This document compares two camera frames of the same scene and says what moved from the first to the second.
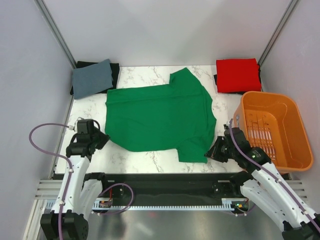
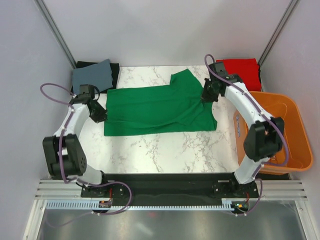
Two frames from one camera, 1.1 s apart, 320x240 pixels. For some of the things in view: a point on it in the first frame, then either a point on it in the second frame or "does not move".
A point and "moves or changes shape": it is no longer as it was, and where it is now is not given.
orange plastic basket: [273, 122] does not move
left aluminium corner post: [47, 15] does not move
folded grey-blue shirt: [92, 79] does not move
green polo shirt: [177, 116] moves or changes shape
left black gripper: [104, 139] → [102, 116]
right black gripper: [213, 152] → [206, 98]
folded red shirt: [238, 75] does not move
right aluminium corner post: [291, 6] does not move
